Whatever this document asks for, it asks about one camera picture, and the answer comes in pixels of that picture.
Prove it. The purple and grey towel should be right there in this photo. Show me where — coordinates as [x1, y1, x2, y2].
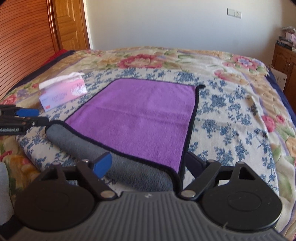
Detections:
[45, 78, 204, 192]

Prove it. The pink cotton tissue box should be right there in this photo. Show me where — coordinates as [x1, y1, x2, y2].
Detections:
[39, 72, 87, 112]

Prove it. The blue floral white cloth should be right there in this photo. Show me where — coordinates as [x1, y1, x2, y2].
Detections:
[17, 67, 280, 202]

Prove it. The wooden slatted headboard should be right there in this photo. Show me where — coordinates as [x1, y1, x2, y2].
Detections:
[1, 1, 60, 97]

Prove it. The grey sleeve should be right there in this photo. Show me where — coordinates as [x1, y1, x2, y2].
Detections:
[0, 163, 14, 225]

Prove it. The floral bed blanket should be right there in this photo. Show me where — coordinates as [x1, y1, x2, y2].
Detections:
[1, 47, 295, 240]

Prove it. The wooden door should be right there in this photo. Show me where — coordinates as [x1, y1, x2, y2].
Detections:
[52, 0, 90, 51]

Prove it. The navy blue bed sheet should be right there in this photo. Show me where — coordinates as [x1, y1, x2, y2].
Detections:
[266, 68, 296, 125]

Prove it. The white paper bag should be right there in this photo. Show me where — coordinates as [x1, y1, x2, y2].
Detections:
[270, 68, 287, 91]

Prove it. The wooden cabinet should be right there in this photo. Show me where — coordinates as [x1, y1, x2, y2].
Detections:
[271, 44, 295, 111]

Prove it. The clutter pile on cabinet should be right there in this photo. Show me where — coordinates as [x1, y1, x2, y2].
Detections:
[276, 26, 295, 50]

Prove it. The white wall switch socket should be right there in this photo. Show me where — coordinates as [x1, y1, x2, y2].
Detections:
[227, 8, 242, 19]

